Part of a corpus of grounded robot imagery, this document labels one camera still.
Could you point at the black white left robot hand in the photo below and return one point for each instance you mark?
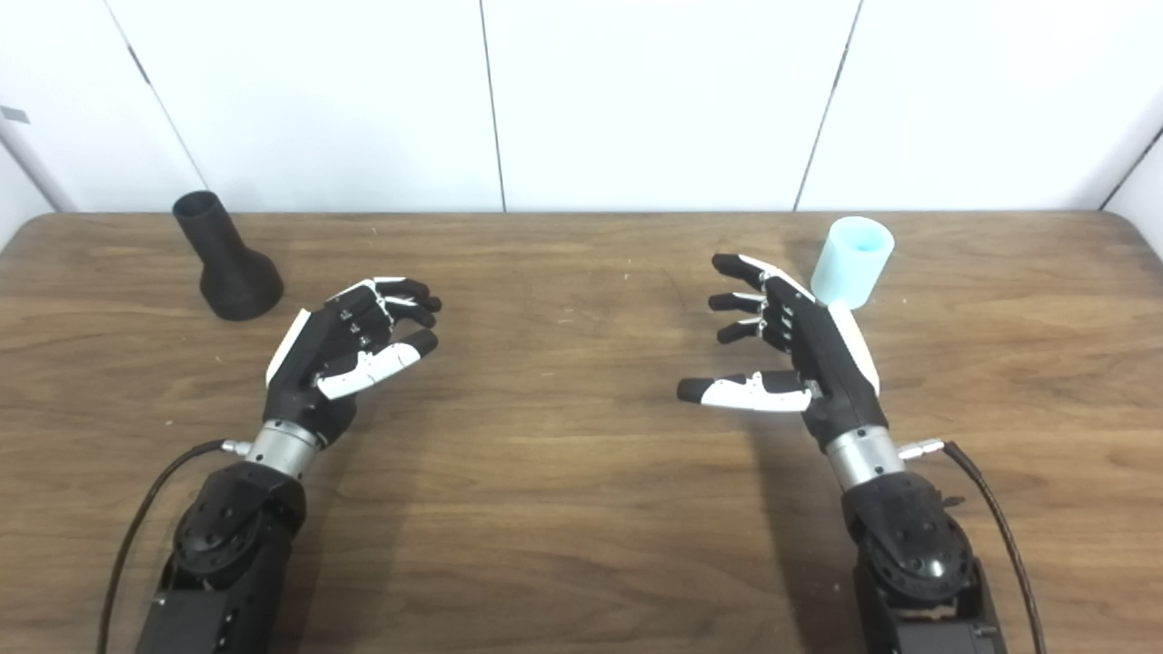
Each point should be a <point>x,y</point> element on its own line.
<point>300,372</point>

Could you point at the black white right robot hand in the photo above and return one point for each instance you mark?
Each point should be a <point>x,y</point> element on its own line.
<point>831,363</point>

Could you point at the light blue cylinder cup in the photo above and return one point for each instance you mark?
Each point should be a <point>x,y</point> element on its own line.
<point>849,268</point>

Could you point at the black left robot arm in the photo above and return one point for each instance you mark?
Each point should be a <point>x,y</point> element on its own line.
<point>232,545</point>

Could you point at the small grey wall tag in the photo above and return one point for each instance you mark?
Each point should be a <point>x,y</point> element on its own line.
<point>14,114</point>

